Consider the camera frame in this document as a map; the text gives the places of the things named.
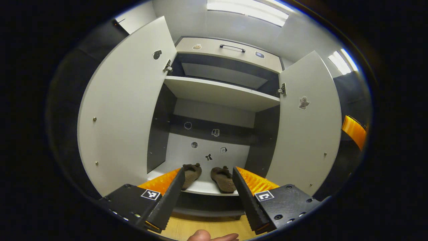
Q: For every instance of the grey shoe cabinet door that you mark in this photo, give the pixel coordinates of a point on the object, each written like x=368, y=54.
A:
x=307, y=140
x=127, y=110

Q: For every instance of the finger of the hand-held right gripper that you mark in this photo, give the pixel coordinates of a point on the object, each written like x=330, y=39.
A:
x=354, y=132

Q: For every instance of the ceiling light panel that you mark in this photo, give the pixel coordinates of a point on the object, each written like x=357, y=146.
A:
x=342, y=62
x=247, y=10

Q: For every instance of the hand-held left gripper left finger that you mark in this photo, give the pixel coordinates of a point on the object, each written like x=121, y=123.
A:
x=170, y=201

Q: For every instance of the white cabinet shelf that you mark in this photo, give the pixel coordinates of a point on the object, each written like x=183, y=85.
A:
x=206, y=189
x=220, y=93

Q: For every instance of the metal door hinge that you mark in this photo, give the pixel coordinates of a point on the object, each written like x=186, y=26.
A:
x=282, y=89
x=168, y=67

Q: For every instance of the brown fluffy shoe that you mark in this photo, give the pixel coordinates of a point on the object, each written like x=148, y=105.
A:
x=225, y=182
x=192, y=174

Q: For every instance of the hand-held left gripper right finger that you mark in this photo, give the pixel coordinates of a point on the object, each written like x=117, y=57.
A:
x=249, y=201

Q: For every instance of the grey shoe cabinet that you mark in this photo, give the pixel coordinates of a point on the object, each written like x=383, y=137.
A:
x=207, y=112

